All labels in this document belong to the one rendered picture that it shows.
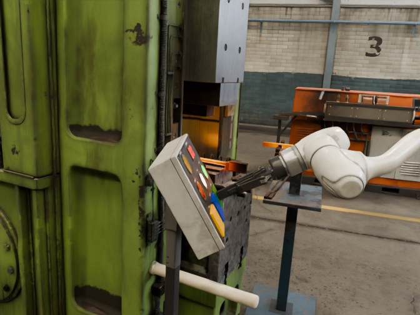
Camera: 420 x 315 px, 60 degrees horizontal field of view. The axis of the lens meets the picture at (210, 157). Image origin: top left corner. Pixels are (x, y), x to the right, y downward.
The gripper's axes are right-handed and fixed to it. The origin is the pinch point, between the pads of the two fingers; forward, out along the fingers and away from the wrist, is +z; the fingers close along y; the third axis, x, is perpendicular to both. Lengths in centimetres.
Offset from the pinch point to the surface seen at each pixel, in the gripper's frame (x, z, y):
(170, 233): -0.9, 20.1, -11.1
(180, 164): 19.8, 3.8, -26.5
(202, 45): 47, -13, 33
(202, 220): 4.2, 5.8, -27.1
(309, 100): -51, -102, 371
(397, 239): -173, -94, 201
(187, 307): -54, 47, 36
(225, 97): 25.3, -12.4, 40.1
